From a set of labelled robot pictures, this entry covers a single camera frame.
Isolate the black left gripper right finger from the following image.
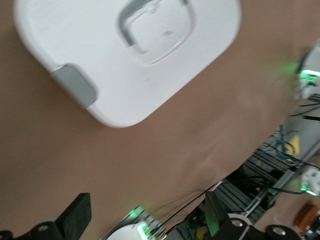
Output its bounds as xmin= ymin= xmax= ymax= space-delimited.
xmin=204 ymin=191 xmax=302 ymax=240

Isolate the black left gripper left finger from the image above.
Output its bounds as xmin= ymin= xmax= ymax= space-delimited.
xmin=0 ymin=192 xmax=92 ymax=240

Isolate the white device with green light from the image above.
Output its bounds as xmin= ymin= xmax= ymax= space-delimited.
xmin=300 ymin=166 xmax=320 ymax=196

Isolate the white lidded container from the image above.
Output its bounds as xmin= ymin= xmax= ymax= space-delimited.
xmin=13 ymin=0 xmax=243 ymax=129

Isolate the black base power cable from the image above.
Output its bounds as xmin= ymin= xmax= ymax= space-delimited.
xmin=159 ymin=181 xmax=226 ymax=228

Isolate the aluminium profile frame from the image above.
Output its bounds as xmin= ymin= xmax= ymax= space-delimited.
xmin=214 ymin=99 xmax=320 ymax=226

